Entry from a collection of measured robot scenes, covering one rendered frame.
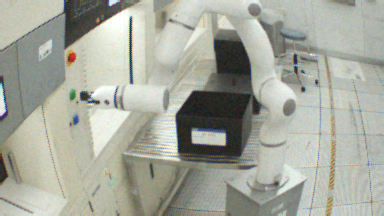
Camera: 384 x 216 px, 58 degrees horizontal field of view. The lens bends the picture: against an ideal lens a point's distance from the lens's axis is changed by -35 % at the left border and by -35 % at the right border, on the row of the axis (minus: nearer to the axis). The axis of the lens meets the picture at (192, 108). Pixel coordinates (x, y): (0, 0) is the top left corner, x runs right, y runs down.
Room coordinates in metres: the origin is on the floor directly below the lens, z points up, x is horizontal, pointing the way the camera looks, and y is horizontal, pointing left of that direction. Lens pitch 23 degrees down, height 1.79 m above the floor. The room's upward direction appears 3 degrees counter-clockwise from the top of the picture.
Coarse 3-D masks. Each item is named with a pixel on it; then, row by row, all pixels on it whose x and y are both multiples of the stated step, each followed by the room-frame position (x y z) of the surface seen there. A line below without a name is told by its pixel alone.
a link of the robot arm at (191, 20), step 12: (180, 0) 1.51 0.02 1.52; (192, 0) 1.48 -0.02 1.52; (204, 0) 1.49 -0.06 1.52; (216, 0) 1.49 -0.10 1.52; (228, 0) 1.48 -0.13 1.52; (240, 0) 1.47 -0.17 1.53; (252, 0) 1.48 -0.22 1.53; (180, 12) 1.48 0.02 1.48; (192, 12) 1.47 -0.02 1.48; (204, 12) 1.50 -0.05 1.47; (216, 12) 1.50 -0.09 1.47; (228, 12) 1.48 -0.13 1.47; (240, 12) 1.47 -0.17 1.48; (252, 12) 1.46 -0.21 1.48; (192, 24) 1.47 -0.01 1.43
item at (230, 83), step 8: (208, 80) 2.49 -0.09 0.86; (216, 80) 2.49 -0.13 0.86; (224, 80) 2.48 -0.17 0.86; (232, 80) 2.48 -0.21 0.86; (240, 80) 2.48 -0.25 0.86; (248, 80) 2.47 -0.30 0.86; (208, 88) 2.38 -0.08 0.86; (216, 88) 2.37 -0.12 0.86; (224, 88) 2.37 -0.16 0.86; (232, 88) 2.37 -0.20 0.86; (240, 88) 2.36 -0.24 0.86; (248, 88) 2.36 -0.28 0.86; (256, 104) 2.27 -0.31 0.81; (256, 112) 2.27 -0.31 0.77
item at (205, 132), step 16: (192, 96) 2.17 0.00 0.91; (208, 96) 2.17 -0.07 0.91; (224, 96) 2.15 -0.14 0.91; (240, 96) 2.13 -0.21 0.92; (176, 112) 1.95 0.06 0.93; (192, 112) 2.16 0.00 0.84; (208, 112) 2.17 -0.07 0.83; (224, 112) 2.15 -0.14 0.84; (240, 112) 2.13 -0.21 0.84; (176, 128) 1.93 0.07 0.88; (192, 128) 1.91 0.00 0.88; (208, 128) 1.89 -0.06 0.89; (224, 128) 1.87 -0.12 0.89; (240, 128) 1.85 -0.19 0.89; (192, 144) 1.91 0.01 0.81; (208, 144) 1.89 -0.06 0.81; (224, 144) 1.87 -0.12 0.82; (240, 144) 1.85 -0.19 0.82
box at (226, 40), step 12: (216, 36) 2.83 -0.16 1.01; (228, 36) 2.84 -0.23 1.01; (216, 48) 2.76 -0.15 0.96; (228, 48) 2.74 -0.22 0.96; (240, 48) 2.73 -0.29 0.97; (216, 60) 2.76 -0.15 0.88; (228, 60) 2.75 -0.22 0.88; (240, 60) 2.73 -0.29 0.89; (228, 72) 2.75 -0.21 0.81; (240, 72) 2.74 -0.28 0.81
